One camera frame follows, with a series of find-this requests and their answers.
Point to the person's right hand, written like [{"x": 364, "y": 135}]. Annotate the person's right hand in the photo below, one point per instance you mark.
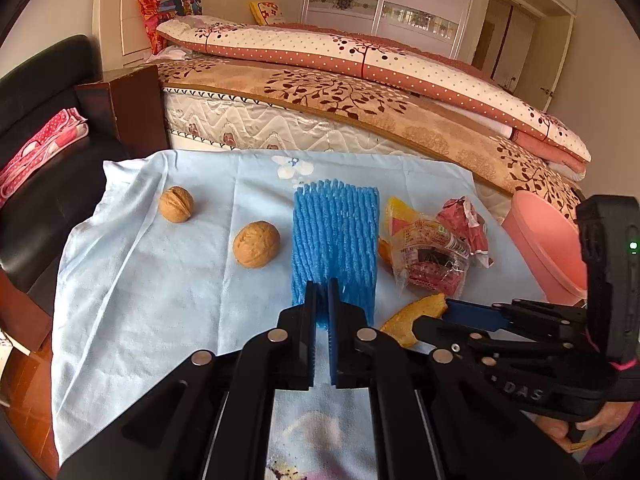
[{"x": 611, "y": 416}]

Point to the black leather chair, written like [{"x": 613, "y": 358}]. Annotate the black leather chair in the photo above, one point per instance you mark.
[{"x": 37, "y": 218}]

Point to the colourful patterned pillow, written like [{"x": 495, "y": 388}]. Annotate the colourful patterned pillow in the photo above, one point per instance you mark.
[{"x": 155, "y": 12}]

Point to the pink plastic trash bin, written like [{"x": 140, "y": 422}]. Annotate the pink plastic trash bin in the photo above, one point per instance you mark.
[{"x": 549, "y": 244}]

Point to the black camera box green light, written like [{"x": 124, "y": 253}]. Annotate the black camera box green light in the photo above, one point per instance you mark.
[{"x": 608, "y": 227}]

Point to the clear red snack wrapper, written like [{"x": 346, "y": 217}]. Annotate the clear red snack wrapper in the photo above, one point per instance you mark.
[{"x": 426, "y": 254}]

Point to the dark wooden nightstand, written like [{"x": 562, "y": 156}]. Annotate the dark wooden nightstand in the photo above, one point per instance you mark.
[{"x": 128, "y": 106}]

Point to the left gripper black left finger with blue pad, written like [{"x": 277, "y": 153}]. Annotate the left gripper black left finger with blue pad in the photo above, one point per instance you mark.
[{"x": 241, "y": 385}]

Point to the brown leaf pattern blanket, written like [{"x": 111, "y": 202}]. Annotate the brown leaf pattern blanket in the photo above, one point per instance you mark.
[{"x": 365, "y": 105}]

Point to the yellow foam net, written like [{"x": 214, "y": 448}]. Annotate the yellow foam net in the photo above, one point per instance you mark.
[{"x": 397, "y": 215}]

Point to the yellow red small pillow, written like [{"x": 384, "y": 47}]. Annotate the yellow red small pillow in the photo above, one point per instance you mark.
[{"x": 266, "y": 13}]

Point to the far walnut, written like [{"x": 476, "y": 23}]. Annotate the far walnut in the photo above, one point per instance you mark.
[{"x": 176, "y": 204}]

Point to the open cream door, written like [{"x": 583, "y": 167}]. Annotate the open cream door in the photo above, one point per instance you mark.
[{"x": 545, "y": 60}]

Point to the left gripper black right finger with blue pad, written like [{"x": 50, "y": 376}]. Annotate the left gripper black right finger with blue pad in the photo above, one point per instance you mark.
[{"x": 362, "y": 357}]

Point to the pink white folded cloth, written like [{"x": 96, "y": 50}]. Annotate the pink white folded cloth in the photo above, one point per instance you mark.
[{"x": 61, "y": 131}]

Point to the bed with quilted mattress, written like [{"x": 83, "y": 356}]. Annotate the bed with quilted mattress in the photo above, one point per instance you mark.
[{"x": 206, "y": 121}]

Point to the walnut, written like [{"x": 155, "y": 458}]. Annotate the walnut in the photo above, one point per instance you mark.
[
  {"x": 256, "y": 245},
  {"x": 176, "y": 204}
]

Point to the blue foam fruit net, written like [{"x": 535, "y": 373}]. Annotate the blue foam fruit net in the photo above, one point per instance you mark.
[{"x": 335, "y": 237}]

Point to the purple sleeve forearm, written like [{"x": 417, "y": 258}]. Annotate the purple sleeve forearm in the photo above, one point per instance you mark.
[{"x": 617, "y": 455}]

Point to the near walnut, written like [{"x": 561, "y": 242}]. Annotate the near walnut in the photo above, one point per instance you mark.
[{"x": 256, "y": 245}]

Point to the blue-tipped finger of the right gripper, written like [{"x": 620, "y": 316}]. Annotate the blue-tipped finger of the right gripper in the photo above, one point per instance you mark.
[{"x": 474, "y": 315}]

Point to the light blue cloth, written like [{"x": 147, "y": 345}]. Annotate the light blue cloth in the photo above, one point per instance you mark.
[{"x": 137, "y": 294}]

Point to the red crumpled wrapper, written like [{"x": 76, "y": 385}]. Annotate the red crumpled wrapper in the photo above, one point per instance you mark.
[{"x": 460, "y": 217}]

